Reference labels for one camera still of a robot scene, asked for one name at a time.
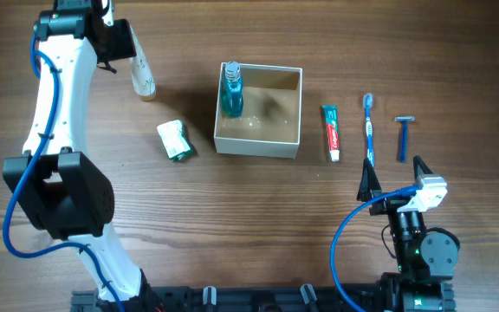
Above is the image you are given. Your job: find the white floral lotion tube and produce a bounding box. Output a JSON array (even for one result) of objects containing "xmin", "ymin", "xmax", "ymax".
[{"xmin": 129, "ymin": 28, "xmax": 156, "ymax": 101}]

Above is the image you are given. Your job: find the colgate toothpaste tube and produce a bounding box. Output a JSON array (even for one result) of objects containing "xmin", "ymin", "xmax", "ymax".
[{"xmin": 322, "ymin": 105, "xmax": 340, "ymax": 162}]

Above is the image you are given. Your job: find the white cardboard box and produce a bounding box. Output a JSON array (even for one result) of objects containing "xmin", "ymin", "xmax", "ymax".
[{"xmin": 213, "ymin": 62, "xmax": 303, "ymax": 159}]

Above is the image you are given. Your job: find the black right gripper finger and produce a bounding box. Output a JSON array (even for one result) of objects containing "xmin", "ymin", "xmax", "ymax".
[
  {"xmin": 413, "ymin": 155, "xmax": 432, "ymax": 179},
  {"xmin": 357, "ymin": 159, "xmax": 382, "ymax": 202}
]

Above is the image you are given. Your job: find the black mounting rail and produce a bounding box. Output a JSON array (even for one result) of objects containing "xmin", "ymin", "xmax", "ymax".
[{"xmin": 69, "ymin": 283, "xmax": 455, "ymax": 312}]

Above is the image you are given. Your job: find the teal mouthwash bottle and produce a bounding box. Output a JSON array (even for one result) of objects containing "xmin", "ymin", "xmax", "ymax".
[{"xmin": 222, "ymin": 62, "xmax": 243, "ymax": 118}]

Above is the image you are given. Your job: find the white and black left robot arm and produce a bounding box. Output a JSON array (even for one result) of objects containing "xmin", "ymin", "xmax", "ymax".
[{"xmin": 3, "ymin": 0, "xmax": 160, "ymax": 311}]

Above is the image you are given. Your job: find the blue disposable razor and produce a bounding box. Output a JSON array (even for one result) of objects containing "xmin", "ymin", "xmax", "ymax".
[{"xmin": 395, "ymin": 116, "xmax": 415, "ymax": 163}]

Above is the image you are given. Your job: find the green white soap packet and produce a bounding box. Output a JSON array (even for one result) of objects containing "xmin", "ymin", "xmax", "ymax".
[{"xmin": 157, "ymin": 120, "xmax": 193, "ymax": 161}]

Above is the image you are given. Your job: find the blue toothbrush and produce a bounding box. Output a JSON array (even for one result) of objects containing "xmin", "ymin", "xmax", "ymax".
[{"xmin": 363, "ymin": 93, "xmax": 375, "ymax": 166}]

